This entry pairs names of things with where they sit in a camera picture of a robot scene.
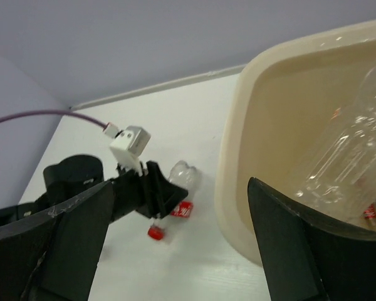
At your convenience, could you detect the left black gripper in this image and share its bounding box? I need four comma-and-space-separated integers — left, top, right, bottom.
111, 161, 189, 223

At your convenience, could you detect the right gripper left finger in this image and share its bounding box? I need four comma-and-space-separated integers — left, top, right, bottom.
0, 182, 113, 300

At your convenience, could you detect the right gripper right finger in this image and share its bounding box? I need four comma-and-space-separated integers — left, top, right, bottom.
248, 177, 376, 300

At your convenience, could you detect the clear white cap bottle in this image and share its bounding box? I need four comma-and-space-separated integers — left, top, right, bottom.
293, 60, 376, 223

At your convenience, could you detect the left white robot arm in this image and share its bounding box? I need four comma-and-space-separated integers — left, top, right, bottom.
0, 154, 189, 226

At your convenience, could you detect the beige plastic bin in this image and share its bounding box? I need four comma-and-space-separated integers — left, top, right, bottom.
214, 20, 376, 265

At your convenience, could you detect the crushed red label bottle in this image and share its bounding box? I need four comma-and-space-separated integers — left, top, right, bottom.
147, 161, 201, 243

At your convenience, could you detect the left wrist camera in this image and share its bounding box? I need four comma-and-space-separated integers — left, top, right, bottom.
109, 126, 151, 176

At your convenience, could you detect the metal table rail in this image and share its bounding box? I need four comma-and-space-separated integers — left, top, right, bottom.
70, 64, 246, 111

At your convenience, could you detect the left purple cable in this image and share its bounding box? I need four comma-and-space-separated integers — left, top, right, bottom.
0, 108, 118, 137

